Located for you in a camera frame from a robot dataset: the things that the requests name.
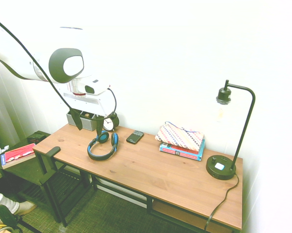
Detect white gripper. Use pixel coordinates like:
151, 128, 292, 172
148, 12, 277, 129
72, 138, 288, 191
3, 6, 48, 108
56, 90, 116, 137

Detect black and blue headphones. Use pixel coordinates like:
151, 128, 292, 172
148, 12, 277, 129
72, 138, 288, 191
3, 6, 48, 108
87, 130, 120, 161

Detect black headphone hanger hook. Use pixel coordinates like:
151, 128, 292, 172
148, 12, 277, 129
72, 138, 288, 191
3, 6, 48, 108
40, 146, 62, 185

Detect gray desk organizer box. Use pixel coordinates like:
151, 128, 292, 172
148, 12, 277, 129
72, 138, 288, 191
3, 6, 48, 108
66, 109, 100, 132

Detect black round alarm clock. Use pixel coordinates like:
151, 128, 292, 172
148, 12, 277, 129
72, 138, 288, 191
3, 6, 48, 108
102, 112, 120, 132

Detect black smartphone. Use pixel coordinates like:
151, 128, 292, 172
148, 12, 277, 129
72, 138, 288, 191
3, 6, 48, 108
126, 130, 145, 145

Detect small dark box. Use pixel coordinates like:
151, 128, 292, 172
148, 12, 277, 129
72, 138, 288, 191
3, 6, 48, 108
27, 134, 47, 144

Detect red paperback book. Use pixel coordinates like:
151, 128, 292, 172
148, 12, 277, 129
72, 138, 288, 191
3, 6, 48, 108
0, 143, 37, 170

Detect striped fabric pouch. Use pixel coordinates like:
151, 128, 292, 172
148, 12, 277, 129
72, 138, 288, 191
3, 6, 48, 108
154, 121, 205, 152

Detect blue and red book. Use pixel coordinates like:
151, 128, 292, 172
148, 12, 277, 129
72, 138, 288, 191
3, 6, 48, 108
159, 139, 206, 162

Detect white sock and shoe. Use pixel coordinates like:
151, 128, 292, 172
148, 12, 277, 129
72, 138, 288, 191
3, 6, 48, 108
0, 186, 37, 216

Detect clear lamp light bulb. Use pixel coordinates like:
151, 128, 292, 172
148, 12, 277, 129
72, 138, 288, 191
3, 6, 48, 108
214, 99, 228, 122

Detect black desk lamp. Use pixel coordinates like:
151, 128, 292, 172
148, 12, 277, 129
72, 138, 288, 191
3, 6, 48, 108
205, 80, 256, 181

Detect thin black camera cable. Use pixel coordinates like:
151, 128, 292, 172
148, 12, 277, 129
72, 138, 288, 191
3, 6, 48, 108
106, 87, 118, 117

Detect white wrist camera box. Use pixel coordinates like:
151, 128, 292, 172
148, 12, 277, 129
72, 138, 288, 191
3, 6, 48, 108
83, 78, 111, 96

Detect wooden desk with black frame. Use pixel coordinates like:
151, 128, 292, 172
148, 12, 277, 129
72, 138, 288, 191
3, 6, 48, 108
32, 123, 243, 233

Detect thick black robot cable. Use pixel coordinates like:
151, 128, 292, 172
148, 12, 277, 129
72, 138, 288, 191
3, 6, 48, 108
0, 14, 75, 114

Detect black lamp power cord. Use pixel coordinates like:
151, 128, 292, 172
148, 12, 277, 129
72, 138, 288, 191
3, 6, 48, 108
204, 173, 240, 231

